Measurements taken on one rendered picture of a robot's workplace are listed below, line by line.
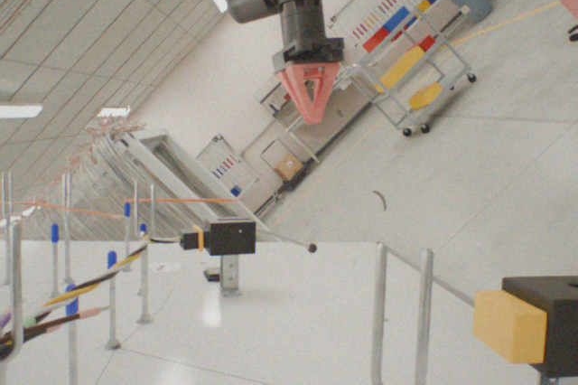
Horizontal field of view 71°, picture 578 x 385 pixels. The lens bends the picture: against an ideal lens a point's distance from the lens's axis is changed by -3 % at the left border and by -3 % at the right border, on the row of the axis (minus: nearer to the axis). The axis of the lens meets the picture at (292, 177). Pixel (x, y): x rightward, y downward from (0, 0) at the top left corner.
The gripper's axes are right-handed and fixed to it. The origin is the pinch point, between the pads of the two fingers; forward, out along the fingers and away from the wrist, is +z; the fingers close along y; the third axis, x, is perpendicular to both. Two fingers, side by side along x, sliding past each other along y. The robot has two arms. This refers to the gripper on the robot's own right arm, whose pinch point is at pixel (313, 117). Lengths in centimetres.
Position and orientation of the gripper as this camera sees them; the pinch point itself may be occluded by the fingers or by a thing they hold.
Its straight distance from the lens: 55.9
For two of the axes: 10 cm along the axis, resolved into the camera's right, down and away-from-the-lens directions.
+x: 9.3, -1.5, 3.3
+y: 3.4, 0.7, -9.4
